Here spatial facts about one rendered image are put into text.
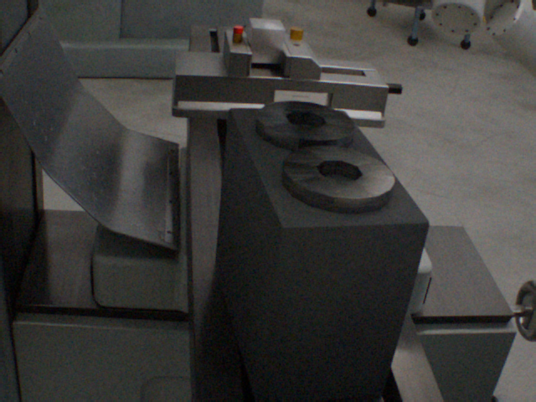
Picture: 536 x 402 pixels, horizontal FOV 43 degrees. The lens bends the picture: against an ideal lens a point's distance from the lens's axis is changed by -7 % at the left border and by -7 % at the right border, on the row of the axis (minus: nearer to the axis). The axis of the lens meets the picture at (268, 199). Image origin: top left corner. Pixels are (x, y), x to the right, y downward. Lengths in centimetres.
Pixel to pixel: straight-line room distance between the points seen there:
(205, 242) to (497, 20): 48
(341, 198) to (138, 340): 59
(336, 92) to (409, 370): 59
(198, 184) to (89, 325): 27
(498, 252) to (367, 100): 173
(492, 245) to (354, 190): 234
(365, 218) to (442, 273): 69
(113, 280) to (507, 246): 211
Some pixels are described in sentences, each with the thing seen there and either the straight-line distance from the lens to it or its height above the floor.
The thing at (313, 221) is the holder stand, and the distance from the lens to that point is 53.
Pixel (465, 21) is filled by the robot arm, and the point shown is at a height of 120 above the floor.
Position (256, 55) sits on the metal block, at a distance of 117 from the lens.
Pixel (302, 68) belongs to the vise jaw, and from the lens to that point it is 115.
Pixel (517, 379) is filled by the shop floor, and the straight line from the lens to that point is 226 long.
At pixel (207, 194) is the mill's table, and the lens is 94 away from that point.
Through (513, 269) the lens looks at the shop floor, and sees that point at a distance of 278.
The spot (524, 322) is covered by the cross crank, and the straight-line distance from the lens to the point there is 141.
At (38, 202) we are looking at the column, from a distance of 125.
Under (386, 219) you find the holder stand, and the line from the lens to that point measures 55.
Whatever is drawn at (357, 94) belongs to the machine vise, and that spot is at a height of 99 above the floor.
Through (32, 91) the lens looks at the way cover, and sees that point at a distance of 99.
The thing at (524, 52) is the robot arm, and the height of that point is 116.
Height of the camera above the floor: 139
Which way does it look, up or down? 29 degrees down
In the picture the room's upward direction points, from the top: 7 degrees clockwise
